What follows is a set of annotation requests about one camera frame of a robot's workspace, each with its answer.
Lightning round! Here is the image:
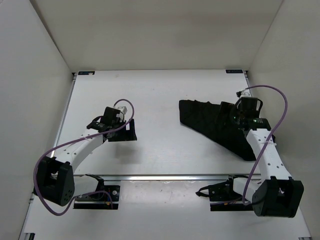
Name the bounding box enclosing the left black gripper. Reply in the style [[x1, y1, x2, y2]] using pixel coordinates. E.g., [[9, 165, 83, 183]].
[[108, 117, 137, 141]]

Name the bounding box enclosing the black pleated skirt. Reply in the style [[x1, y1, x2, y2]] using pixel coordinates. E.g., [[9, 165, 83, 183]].
[[178, 100, 271, 162]]

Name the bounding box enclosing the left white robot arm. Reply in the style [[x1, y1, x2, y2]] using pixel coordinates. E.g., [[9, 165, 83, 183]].
[[33, 106, 137, 207]]

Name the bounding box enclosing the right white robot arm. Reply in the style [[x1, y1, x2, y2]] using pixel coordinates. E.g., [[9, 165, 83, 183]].
[[216, 96, 304, 218]]

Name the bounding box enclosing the right blue corner label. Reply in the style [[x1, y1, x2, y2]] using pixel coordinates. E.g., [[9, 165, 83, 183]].
[[225, 69, 244, 74]]

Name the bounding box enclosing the blue corner label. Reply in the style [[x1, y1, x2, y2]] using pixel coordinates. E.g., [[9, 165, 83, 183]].
[[225, 69, 244, 74], [77, 71, 95, 76]]

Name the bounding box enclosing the left blue corner label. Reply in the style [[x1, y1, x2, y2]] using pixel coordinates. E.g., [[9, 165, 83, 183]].
[[77, 71, 95, 76]]

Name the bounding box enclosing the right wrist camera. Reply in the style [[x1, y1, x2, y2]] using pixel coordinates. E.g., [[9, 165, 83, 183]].
[[236, 90, 252, 98]]

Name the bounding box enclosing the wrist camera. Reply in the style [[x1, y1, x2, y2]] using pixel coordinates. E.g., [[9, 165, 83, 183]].
[[113, 106, 128, 119], [236, 90, 252, 98]]

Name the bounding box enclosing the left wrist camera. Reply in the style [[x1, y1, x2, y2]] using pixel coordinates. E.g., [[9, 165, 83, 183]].
[[113, 106, 128, 119]]

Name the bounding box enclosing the aluminium table edge rail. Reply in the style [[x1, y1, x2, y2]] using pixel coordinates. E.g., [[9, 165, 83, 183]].
[[74, 174, 238, 182]]

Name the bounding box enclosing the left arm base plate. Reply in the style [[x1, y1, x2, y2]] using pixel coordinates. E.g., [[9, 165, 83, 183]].
[[73, 184, 121, 210]]

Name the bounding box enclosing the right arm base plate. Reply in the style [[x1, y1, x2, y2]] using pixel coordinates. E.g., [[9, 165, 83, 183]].
[[195, 180, 253, 212]]

